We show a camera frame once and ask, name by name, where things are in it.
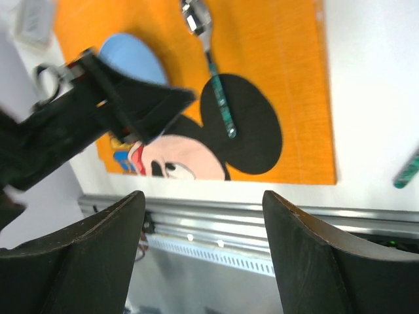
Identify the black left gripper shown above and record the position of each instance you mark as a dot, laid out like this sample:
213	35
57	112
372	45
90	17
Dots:
91	98

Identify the white slotted cable duct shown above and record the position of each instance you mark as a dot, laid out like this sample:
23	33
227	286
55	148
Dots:
240	259

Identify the orange Mickey Mouse placemat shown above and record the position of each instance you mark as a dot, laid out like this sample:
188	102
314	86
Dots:
271	60

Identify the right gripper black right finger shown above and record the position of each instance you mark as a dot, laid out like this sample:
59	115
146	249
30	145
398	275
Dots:
322	269

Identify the green handled spoon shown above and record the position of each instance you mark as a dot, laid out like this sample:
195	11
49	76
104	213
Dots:
198	19

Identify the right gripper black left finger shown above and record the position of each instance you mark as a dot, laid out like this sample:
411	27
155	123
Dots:
85	267

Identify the blue plastic plate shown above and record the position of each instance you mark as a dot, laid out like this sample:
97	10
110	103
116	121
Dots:
131	56

